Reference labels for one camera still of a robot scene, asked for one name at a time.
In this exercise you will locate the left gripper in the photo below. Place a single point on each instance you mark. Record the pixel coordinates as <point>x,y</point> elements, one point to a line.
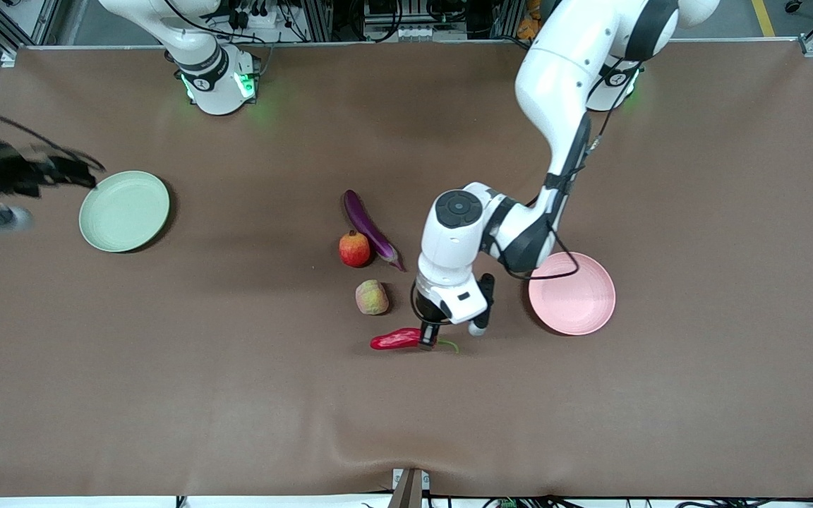
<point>430,315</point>

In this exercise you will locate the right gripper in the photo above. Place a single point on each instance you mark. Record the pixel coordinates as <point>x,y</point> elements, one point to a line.
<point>10,176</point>

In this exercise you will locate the red chili pepper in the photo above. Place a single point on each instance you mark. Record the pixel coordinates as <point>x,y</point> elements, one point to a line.
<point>396,339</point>

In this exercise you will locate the yellow pink peach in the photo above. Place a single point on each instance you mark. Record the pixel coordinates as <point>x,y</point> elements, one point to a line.
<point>371,298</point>

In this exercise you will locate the red pomegranate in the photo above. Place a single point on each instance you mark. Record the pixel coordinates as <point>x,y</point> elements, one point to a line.
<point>355,250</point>

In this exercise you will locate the purple eggplant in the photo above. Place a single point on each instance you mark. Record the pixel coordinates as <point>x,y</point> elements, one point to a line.
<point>368,226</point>

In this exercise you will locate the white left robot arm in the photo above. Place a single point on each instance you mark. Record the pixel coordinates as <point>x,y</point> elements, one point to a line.
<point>562,77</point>

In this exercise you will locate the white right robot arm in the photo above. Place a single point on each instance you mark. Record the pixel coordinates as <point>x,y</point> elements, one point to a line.
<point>212,85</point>

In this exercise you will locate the green round plate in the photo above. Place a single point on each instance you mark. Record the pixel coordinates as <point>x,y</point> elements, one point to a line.
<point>124,212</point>

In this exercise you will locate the pink round plate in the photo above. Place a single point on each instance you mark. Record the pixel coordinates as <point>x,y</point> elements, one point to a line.
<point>576,300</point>

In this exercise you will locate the brown table cover cloth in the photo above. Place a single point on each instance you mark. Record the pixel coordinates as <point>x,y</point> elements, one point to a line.
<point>237,388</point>

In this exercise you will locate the white power strip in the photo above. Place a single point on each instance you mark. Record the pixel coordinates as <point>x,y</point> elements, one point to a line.
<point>258,17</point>

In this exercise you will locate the white terminal block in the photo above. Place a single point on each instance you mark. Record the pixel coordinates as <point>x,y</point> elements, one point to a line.
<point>417,32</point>

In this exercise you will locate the orange snack bags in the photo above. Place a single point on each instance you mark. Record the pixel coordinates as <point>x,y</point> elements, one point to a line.
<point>528,28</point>

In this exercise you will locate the black caster wheel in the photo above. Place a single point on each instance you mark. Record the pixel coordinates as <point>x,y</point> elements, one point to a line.
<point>793,5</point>

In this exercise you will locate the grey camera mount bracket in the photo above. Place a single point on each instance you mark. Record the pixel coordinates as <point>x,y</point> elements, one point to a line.
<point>408,490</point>

